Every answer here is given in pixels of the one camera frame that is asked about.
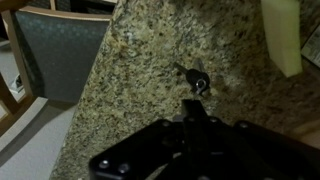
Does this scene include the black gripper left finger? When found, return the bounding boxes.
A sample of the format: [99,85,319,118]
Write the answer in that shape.
[89,99,197,180]

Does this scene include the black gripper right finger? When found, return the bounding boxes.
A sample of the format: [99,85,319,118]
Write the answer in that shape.
[194,99,320,180]

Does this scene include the dark keys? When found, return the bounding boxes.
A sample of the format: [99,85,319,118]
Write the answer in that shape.
[173,58,213,98]

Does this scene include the yellow sponge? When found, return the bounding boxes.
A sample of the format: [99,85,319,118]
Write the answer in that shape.
[260,0,304,78]

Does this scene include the wooden chair with grey seat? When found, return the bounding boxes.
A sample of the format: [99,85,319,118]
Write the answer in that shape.
[0,0,118,138]

